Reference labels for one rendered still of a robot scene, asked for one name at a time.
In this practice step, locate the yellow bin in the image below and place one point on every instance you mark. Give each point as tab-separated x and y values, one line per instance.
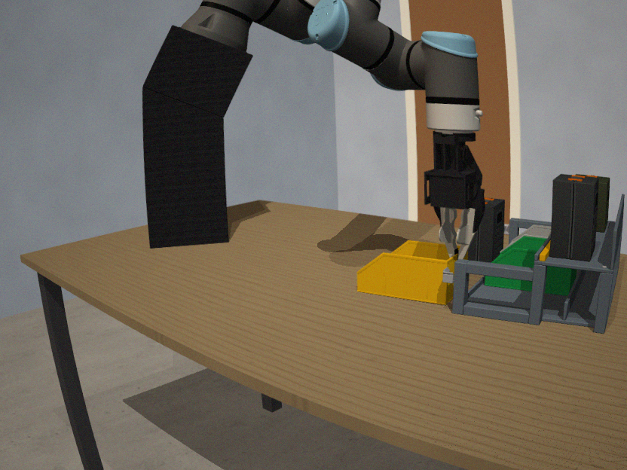
419	278

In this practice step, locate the yellow flat bar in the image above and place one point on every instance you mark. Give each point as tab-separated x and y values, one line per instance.
545	253

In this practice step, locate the grey metal rack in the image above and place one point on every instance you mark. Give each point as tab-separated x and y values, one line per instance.
580	306

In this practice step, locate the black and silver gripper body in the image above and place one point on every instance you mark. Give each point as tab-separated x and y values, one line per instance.
457	185

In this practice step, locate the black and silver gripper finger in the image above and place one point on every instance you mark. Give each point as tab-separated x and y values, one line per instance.
447	232
470	221

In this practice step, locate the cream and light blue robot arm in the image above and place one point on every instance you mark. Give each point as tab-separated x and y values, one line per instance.
444	64

